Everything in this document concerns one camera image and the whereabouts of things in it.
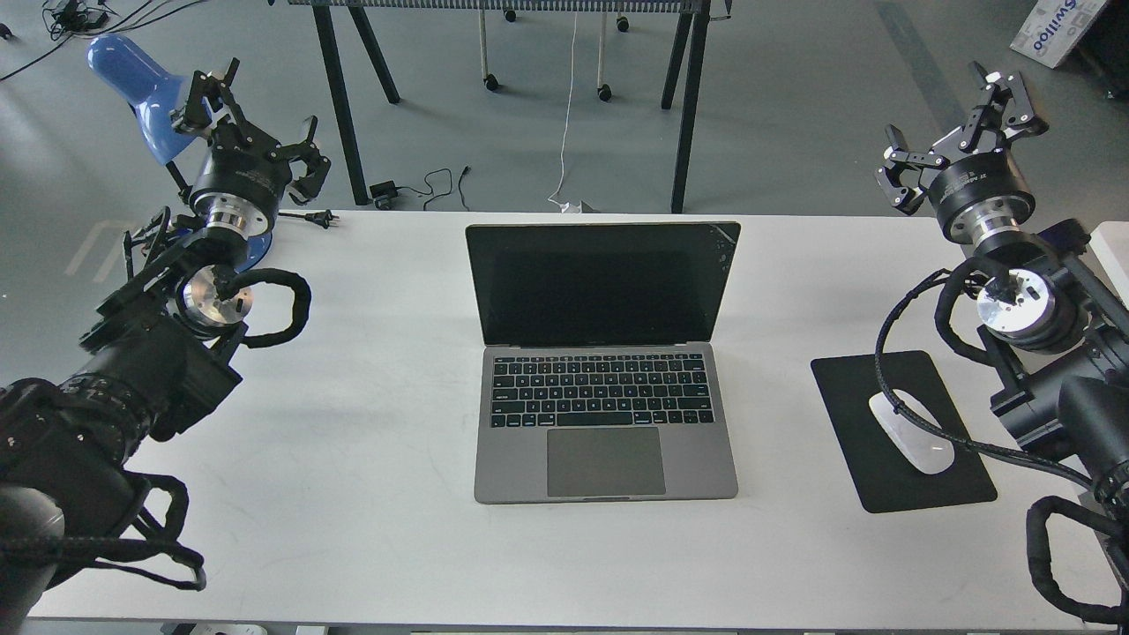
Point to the white rolling rack legs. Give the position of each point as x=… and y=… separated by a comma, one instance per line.
x=602, y=89

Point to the white computer mouse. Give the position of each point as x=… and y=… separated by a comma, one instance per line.
x=926, y=452

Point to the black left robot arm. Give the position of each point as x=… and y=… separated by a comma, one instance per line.
x=160, y=361

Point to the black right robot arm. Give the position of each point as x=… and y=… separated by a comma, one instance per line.
x=1026, y=305

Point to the cardboard box with blue print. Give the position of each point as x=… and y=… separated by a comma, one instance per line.
x=1053, y=29

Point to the grey laptop notebook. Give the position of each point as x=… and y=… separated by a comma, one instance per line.
x=598, y=379

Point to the black mouse pad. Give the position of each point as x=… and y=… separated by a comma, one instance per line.
x=884, y=480

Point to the black metal frame table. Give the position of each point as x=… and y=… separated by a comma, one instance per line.
x=440, y=40

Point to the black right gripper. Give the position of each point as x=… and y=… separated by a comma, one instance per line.
x=1004, y=113

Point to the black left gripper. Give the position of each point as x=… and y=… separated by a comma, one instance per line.
x=243, y=160

